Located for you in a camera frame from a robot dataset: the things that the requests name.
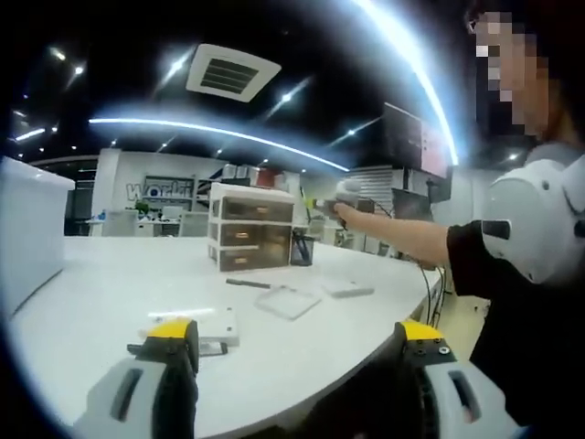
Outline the small dark monitor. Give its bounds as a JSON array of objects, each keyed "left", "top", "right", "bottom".
[{"left": 391, "top": 187, "right": 434, "bottom": 220}]

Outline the large dark wall monitor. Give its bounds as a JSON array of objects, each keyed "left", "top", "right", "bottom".
[{"left": 383, "top": 102, "right": 453, "bottom": 178}]

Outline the white ceiling air vent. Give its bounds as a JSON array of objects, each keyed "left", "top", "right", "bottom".
[{"left": 185, "top": 43, "right": 282, "bottom": 102}]

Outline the white sticky note stack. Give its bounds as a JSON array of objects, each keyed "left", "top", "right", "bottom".
[{"left": 136, "top": 306, "right": 241, "bottom": 348}]

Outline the white desk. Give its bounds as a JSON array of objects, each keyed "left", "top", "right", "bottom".
[{"left": 6, "top": 235, "right": 453, "bottom": 439}]

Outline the black hanging cable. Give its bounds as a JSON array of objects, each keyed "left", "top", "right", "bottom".
[{"left": 419, "top": 263, "right": 448, "bottom": 322}]

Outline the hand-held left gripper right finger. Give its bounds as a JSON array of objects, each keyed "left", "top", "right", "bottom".
[{"left": 392, "top": 319, "right": 520, "bottom": 439}]

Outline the white flat box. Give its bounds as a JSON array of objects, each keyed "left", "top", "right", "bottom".
[{"left": 320, "top": 278, "right": 376, "bottom": 298}]

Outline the red storage box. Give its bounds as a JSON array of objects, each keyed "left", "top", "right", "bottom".
[{"left": 258, "top": 167, "right": 287, "bottom": 187}]

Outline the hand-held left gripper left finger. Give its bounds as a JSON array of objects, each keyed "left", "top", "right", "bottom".
[{"left": 72, "top": 318, "right": 201, "bottom": 439}]

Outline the black and yellow pen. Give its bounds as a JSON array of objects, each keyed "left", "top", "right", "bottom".
[{"left": 225, "top": 277, "right": 271, "bottom": 290}]

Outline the small dark flat pad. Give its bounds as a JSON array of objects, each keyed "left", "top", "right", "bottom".
[{"left": 198, "top": 340, "right": 229, "bottom": 358}]

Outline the large white storage box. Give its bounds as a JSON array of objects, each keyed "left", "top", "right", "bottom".
[{"left": 0, "top": 155, "right": 77, "bottom": 316}]

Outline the white worn chest device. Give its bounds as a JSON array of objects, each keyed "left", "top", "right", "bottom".
[{"left": 479, "top": 141, "right": 585, "bottom": 284}]

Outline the white drawer organizer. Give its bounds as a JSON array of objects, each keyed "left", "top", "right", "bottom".
[{"left": 207, "top": 182, "right": 296, "bottom": 274}]

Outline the white window blind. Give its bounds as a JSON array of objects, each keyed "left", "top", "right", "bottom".
[{"left": 346, "top": 165, "right": 394, "bottom": 207}]

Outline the curved ceiling light strip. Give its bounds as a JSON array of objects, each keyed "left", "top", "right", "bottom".
[
  {"left": 88, "top": 117, "right": 351, "bottom": 171},
  {"left": 351, "top": 0, "right": 460, "bottom": 165}
]

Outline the person's right hand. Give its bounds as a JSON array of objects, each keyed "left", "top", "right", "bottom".
[{"left": 332, "top": 201, "right": 355, "bottom": 230}]

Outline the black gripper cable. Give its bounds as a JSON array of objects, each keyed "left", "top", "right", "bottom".
[{"left": 358, "top": 196, "right": 395, "bottom": 219}]

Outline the white shelf with boxes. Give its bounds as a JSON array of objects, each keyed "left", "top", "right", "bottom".
[{"left": 223, "top": 163, "right": 301, "bottom": 189}]

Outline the black mesh pen holder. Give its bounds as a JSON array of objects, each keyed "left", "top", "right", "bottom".
[{"left": 290, "top": 227, "right": 316, "bottom": 267}]

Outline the white pen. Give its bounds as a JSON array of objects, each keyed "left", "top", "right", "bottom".
[{"left": 146, "top": 309, "right": 215, "bottom": 321}]

